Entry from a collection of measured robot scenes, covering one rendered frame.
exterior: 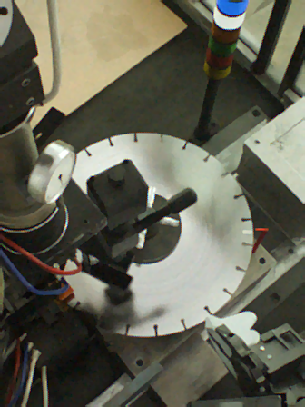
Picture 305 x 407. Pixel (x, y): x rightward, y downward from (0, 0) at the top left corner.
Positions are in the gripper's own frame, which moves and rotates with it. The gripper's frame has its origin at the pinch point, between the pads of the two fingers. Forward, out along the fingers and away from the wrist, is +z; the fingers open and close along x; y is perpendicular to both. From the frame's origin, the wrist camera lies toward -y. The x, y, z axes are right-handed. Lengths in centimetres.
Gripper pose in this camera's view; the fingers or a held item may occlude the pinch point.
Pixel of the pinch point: (208, 326)
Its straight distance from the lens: 87.4
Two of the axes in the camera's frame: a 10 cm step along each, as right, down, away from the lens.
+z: -4.2, -4.5, 7.9
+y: 8.8, -4.1, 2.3
